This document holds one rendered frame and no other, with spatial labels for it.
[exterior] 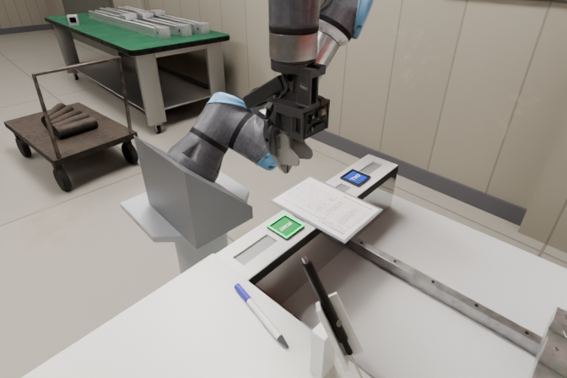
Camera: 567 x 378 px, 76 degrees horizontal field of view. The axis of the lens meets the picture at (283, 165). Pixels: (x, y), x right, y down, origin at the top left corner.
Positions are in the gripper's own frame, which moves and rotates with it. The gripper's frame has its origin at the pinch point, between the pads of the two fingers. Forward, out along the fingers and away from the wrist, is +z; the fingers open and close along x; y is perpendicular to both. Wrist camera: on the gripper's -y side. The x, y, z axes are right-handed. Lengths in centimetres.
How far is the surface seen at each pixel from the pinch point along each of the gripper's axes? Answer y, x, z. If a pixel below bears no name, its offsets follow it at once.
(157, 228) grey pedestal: -35.6, -11.1, 28.7
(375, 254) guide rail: 13.3, 16.9, 25.8
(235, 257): -0.7, -12.5, 15.0
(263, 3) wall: -209, 199, 2
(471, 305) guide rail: 34.6, 17.3, 25.6
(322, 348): 25.1, -20.1, 7.3
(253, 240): -1.5, -7.2, 14.6
